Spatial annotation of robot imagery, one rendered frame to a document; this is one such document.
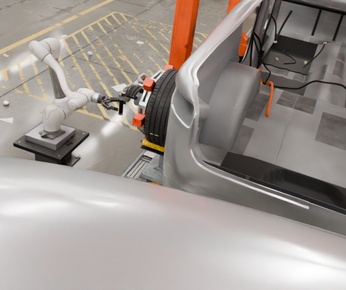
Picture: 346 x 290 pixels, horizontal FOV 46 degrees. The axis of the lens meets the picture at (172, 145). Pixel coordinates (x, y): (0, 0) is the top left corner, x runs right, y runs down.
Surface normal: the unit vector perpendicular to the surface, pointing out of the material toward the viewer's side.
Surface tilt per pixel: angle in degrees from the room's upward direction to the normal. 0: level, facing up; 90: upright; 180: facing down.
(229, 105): 50
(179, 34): 90
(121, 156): 0
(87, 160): 0
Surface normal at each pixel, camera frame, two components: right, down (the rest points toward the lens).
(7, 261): -0.10, -0.52
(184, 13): -0.38, 0.49
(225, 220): 0.11, -0.95
